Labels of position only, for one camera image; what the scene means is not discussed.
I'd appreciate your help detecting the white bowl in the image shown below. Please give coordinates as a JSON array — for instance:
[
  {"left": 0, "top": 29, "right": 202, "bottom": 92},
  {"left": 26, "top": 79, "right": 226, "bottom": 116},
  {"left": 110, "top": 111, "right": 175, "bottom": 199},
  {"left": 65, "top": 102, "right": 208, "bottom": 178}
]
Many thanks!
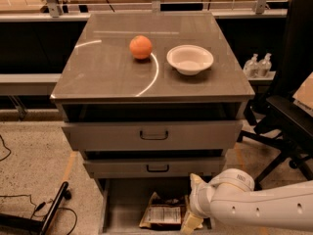
[{"left": 166, "top": 45, "right": 214, "bottom": 75}]

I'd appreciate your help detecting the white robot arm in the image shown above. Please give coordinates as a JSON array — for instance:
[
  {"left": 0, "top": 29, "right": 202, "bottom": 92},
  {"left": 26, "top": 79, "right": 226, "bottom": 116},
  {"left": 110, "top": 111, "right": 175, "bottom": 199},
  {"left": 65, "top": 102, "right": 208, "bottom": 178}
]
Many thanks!
[{"left": 181, "top": 168, "right": 313, "bottom": 235}]

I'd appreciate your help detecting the orange fruit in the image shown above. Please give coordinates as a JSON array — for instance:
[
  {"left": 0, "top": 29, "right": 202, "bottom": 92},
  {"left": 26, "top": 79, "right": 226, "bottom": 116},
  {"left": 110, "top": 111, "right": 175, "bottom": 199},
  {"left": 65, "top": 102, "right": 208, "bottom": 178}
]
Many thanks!
[{"left": 129, "top": 35, "right": 153, "bottom": 60}]

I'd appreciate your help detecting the black office chair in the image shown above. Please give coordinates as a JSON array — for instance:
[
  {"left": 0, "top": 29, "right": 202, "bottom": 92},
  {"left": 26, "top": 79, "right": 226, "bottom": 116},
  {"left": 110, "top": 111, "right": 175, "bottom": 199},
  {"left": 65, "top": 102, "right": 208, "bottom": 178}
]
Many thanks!
[{"left": 238, "top": 0, "right": 313, "bottom": 190}]

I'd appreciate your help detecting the black floor cable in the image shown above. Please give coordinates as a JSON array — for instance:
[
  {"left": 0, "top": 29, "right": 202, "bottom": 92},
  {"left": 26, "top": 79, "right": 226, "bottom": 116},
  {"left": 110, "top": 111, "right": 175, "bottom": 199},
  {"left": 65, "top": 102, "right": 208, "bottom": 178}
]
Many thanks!
[{"left": 0, "top": 134, "right": 78, "bottom": 235}]

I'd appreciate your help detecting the brown chip bag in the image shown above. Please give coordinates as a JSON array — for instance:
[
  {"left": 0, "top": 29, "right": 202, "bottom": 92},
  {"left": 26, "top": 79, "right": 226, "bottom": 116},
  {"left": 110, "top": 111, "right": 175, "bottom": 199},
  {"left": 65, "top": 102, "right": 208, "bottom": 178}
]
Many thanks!
[{"left": 139, "top": 192, "right": 190, "bottom": 230}]

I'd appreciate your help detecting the top grey drawer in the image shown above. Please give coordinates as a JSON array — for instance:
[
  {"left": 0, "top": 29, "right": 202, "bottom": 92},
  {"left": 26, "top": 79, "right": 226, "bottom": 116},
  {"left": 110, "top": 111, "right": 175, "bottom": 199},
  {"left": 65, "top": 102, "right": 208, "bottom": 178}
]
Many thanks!
[{"left": 63, "top": 120, "right": 243, "bottom": 151}]

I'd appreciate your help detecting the bottom grey drawer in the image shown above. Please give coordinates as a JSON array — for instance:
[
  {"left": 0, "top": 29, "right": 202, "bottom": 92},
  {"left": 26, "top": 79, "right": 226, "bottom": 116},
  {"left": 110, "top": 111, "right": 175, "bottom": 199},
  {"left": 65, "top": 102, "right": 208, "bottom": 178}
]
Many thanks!
[{"left": 98, "top": 176, "right": 216, "bottom": 235}]

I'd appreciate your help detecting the right clear pump bottle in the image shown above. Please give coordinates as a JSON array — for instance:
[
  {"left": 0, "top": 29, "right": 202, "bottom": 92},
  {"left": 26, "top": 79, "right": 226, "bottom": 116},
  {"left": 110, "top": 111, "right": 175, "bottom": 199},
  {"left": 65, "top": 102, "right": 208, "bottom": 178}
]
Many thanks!
[{"left": 257, "top": 53, "right": 272, "bottom": 77}]

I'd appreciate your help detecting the black stand leg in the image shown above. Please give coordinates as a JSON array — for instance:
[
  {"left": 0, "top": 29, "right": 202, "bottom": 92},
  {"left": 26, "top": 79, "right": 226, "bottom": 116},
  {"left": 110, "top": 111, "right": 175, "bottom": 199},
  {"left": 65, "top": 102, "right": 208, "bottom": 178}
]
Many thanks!
[{"left": 0, "top": 181, "right": 72, "bottom": 235}]

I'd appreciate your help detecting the grey drawer cabinet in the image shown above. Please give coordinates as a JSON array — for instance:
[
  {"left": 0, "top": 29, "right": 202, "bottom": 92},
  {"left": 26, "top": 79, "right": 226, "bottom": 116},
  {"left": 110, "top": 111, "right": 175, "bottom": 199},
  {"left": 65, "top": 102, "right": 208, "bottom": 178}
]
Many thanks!
[{"left": 49, "top": 11, "right": 255, "bottom": 235}]

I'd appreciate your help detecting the middle grey drawer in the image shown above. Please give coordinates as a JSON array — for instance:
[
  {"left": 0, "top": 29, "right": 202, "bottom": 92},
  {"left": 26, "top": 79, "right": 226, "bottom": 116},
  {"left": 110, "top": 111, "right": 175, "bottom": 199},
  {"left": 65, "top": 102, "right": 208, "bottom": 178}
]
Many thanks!
[{"left": 84, "top": 157, "right": 225, "bottom": 178}]

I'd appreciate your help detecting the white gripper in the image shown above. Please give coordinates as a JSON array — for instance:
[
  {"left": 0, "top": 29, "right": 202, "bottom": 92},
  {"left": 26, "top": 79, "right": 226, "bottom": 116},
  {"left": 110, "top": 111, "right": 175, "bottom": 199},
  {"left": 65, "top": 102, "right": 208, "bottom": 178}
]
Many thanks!
[{"left": 180, "top": 173, "right": 215, "bottom": 235}]

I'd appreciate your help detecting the grey drawer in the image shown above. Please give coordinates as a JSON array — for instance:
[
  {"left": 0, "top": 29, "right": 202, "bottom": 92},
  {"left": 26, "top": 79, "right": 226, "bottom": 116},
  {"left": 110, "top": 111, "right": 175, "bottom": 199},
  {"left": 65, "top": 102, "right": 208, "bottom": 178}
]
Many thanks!
[
  {"left": 63, "top": 120, "right": 243, "bottom": 151},
  {"left": 98, "top": 176, "right": 216, "bottom": 235},
  {"left": 84, "top": 157, "right": 225, "bottom": 178}
]

